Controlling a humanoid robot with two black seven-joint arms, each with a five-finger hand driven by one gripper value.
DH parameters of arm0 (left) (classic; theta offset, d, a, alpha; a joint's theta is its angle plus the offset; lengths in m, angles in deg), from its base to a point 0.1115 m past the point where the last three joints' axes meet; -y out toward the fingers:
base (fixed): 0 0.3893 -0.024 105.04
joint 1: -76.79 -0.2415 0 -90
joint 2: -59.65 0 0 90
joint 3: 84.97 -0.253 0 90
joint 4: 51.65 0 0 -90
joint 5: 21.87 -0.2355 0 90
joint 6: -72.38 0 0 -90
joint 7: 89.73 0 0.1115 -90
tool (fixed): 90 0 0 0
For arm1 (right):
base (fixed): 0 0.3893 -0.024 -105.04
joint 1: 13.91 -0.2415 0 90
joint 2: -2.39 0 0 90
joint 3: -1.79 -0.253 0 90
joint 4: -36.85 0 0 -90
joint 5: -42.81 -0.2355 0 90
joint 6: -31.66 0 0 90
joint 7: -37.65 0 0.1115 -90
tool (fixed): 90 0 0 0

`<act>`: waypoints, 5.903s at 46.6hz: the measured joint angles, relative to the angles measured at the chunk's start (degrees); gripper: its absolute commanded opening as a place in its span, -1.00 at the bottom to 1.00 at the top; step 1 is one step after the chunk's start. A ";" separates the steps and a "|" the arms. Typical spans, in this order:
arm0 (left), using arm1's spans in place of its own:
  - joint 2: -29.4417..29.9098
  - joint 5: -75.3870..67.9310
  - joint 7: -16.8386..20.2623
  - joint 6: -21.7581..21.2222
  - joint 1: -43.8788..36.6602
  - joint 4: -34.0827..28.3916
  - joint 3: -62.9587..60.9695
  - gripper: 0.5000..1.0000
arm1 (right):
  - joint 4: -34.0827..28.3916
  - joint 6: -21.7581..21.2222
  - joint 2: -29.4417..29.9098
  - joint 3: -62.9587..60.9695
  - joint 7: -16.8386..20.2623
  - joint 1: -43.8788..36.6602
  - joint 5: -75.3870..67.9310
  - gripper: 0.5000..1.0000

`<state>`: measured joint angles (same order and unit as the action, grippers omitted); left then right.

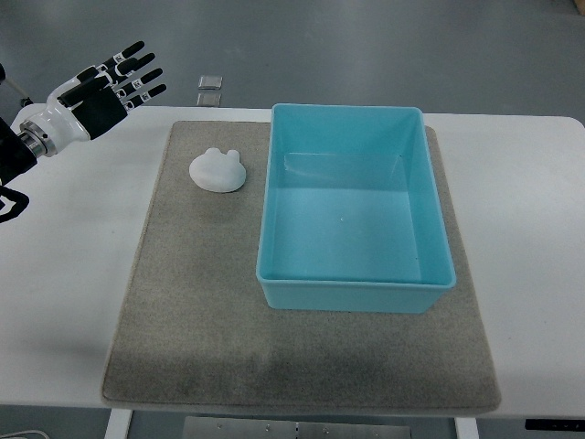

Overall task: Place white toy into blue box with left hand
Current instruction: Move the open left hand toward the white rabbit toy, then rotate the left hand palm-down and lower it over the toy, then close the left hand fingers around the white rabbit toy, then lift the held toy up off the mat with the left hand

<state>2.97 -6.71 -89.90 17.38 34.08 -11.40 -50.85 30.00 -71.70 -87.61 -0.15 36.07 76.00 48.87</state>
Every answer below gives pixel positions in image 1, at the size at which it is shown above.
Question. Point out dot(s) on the metal floor plate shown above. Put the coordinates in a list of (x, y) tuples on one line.
[(210, 82), (209, 99)]

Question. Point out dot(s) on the grey felt mat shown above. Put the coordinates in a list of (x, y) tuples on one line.
[(195, 332)]

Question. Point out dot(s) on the black table control panel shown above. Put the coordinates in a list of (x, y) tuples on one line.
[(555, 425)]

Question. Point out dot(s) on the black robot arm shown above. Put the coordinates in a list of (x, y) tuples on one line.
[(19, 153)]

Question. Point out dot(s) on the white frog-shaped toy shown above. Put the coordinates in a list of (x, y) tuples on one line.
[(217, 172)]

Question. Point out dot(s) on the upper metal floor plate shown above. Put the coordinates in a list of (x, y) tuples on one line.
[(210, 82)]

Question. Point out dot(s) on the light blue plastic box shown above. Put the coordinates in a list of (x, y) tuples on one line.
[(352, 218)]

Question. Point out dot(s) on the white table leg right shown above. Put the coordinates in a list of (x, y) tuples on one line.
[(466, 428)]

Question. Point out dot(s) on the white table leg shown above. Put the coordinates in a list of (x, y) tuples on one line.
[(466, 428), (118, 425)]

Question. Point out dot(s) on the white table leg left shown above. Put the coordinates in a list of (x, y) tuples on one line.
[(118, 425)]

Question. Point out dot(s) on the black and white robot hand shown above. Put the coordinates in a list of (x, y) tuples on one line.
[(98, 98)]

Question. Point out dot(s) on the lower metal floor plate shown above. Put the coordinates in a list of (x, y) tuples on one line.
[(209, 99)]

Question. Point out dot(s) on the metal table base plate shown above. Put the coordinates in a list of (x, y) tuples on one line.
[(208, 427)]

